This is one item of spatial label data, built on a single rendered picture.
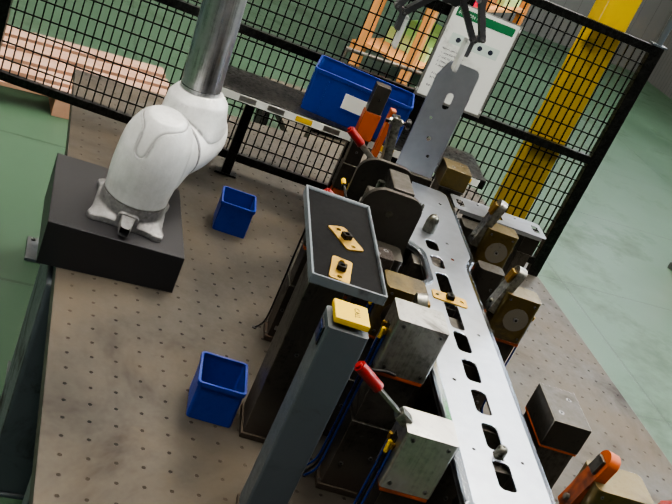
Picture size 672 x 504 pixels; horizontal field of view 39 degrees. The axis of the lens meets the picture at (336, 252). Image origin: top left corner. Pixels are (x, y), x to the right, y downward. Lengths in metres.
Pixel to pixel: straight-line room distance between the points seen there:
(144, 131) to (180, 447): 0.73
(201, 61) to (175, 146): 0.24
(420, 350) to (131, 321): 0.71
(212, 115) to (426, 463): 1.12
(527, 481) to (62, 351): 0.94
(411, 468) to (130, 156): 1.02
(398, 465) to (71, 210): 1.06
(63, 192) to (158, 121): 0.30
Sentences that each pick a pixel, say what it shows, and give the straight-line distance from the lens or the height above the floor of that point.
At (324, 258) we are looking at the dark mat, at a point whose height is 1.16.
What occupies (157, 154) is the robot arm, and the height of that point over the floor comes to 1.01.
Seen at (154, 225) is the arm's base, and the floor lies 0.83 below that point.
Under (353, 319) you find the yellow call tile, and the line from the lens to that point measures 1.51.
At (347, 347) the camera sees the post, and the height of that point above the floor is 1.11.
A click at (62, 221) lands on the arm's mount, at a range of 2.21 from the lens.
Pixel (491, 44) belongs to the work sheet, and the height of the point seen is 1.37.
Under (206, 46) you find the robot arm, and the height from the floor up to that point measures 1.23.
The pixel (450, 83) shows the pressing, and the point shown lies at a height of 1.28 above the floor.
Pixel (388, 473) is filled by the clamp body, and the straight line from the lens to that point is 1.55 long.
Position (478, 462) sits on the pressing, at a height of 1.00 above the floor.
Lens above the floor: 1.86
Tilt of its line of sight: 24 degrees down
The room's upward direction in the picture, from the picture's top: 24 degrees clockwise
